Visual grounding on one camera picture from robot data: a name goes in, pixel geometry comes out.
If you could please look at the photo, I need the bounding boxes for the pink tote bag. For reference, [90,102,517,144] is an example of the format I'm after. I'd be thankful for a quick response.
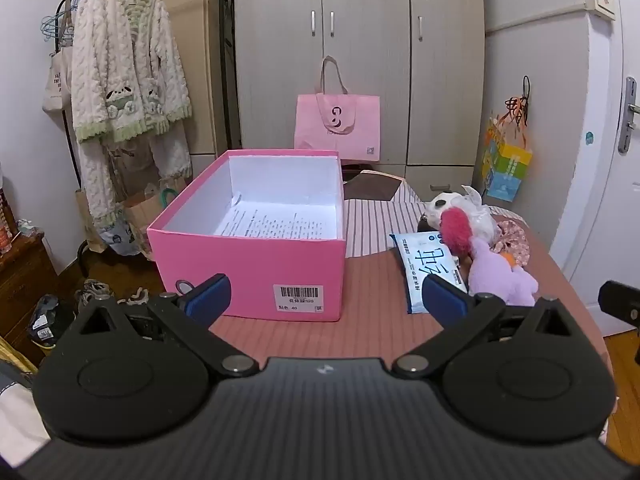
[293,56,382,163]

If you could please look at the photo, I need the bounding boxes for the beige wardrobe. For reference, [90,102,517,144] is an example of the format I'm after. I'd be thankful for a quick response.
[232,0,487,196]

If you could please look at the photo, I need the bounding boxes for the purple plush toy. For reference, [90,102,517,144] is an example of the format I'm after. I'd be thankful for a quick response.
[467,236,541,308]

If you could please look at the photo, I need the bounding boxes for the printed paper sheet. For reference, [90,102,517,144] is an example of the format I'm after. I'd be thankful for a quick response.
[214,194,337,241]

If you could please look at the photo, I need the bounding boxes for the red-brown bed cover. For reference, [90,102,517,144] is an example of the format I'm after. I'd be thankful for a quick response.
[207,212,608,361]

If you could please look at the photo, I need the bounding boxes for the striped bed sheet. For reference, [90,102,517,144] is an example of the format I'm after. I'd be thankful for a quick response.
[344,179,441,260]

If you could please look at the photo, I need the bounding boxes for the blue white wipes packet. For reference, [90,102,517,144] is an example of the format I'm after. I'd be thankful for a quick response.
[389,230,471,316]

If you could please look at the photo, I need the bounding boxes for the beige electrical box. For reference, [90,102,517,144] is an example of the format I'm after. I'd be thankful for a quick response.
[582,0,618,22]

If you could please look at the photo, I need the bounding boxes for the pink cardboard box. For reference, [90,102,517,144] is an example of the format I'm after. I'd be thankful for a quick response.
[146,148,347,322]

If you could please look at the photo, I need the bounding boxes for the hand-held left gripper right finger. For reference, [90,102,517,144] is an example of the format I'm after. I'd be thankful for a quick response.
[390,276,577,378]

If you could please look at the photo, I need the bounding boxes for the black clothes rack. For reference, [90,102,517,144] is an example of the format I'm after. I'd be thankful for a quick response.
[52,0,143,267]

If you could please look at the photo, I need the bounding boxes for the beige canvas tote bag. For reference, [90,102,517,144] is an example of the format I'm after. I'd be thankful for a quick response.
[41,45,76,120]

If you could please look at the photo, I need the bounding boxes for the orange ribbon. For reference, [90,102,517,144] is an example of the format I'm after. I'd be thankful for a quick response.
[502,95,531,128]

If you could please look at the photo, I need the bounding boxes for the pink floral cloth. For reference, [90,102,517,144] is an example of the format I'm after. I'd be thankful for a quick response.
[490,219,532,267]

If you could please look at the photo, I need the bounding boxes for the blue wire hangers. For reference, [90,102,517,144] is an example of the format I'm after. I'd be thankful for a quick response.
[41,0,81,58]

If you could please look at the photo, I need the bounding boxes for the dark sneaker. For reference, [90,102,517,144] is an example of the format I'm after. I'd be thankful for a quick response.
[27,294,77,350]

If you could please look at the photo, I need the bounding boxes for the colourful paper gift bag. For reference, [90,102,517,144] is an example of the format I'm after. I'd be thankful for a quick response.
[481,110,534,204]

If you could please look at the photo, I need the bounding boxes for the white panda plush doll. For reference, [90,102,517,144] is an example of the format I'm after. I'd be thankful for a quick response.
[460,185,501,246]

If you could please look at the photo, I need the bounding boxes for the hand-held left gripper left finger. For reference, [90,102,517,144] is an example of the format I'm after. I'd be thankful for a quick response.
[74,273,261,378]

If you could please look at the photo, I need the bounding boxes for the white door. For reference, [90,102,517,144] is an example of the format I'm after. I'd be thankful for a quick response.
[550,0,640,338]

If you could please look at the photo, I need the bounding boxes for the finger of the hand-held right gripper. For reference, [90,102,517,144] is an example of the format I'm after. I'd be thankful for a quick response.
[598,280,640,329]

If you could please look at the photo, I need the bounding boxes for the cream fleece pajama jacket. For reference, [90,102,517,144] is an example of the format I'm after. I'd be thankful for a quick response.
[70,0,194,143]

